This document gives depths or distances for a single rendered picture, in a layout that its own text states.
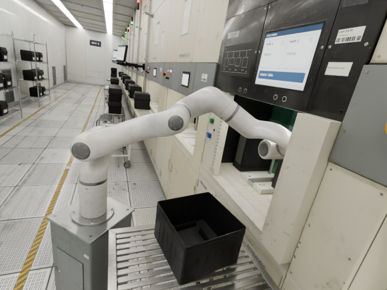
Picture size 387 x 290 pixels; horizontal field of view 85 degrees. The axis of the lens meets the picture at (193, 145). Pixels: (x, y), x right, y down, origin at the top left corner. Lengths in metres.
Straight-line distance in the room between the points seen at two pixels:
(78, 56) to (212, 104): 13.84
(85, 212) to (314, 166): 0.95
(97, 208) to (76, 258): 0.23
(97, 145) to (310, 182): 0.77
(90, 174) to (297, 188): 0.81
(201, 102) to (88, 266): 0.86
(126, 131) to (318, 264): 0.82
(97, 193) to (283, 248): 0.79
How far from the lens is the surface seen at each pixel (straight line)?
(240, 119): 0.86
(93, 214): 1.12
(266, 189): 1.33
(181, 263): 0.83
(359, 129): 0.71
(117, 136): 0.90
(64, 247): 1.23
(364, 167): 0.70
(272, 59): 1.00
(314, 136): 0.73
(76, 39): 14.57
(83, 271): 1.21
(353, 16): 0.82
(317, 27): 0.88
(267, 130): 0.87
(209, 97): 0.83
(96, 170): 1.02
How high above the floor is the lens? 1.47
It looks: 18 degrees down
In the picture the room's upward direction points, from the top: 9 degrees clockwise
